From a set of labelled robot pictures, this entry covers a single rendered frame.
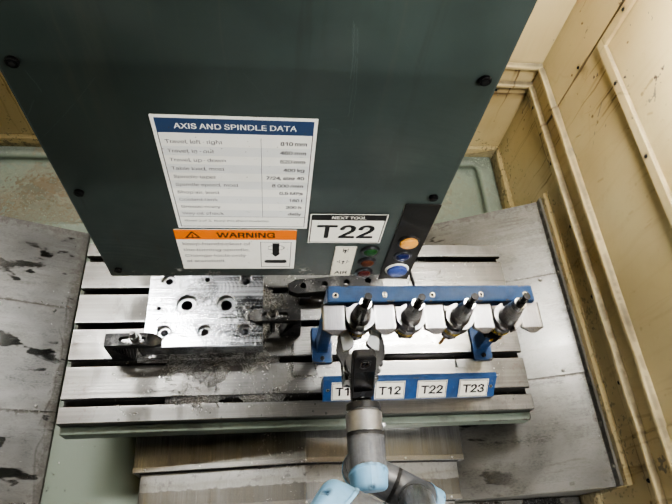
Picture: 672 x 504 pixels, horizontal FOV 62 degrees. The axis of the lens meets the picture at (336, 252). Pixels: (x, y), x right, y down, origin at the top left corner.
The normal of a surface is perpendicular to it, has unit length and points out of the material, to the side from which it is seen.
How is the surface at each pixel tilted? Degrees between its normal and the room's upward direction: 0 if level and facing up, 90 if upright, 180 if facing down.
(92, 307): 0
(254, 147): 90
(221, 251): 90
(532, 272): 24
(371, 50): 90
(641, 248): 90
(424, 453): 7
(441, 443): 7
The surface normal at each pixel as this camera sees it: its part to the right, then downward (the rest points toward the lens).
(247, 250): 0.06, 0.87
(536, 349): -0.31, -0.46
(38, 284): 0.50, -0.44
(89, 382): 0.11, -0.49
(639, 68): -0.99, 0.00
